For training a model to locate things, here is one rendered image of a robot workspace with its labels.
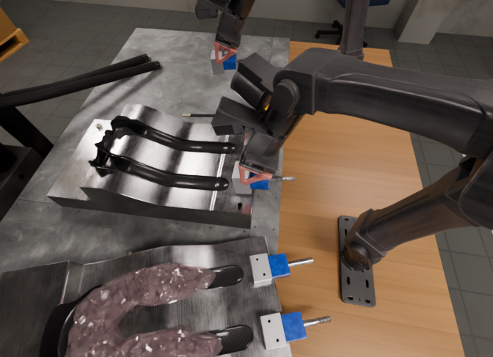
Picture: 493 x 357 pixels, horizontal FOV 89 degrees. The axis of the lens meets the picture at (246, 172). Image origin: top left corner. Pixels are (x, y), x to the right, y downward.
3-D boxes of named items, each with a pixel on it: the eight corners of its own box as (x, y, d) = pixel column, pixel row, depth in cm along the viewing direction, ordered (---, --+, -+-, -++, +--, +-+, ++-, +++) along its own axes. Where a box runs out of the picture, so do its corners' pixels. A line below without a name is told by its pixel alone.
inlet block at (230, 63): (254, 64, 82) (253, 48, 77) (254, 72, 79) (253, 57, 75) (215, 65, 83) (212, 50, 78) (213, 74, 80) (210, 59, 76)
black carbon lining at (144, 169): (237, 146, 67) (235, 122, 59) (227, 199, 59) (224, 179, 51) (114, 134, 70) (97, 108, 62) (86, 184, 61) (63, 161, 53)
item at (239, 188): (295, 178, 57) (295, 161, 53) (294, 196, 54) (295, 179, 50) (239, 177, 59) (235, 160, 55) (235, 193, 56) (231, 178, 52)
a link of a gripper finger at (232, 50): (206, 63, 74) (216, 34, 67) (209, 49, 78) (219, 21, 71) (227, 72, 76) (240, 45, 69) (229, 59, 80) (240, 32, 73)
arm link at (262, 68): (221, 100, 43) (229, 40, 32) (252, 77, 47) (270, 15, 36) (271, 144, 41) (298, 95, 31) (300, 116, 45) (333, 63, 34)
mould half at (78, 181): (260, 147, 76) (263, 115, 65) (250, 229, 62) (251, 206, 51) (103, 132, 79) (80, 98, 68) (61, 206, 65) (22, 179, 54)
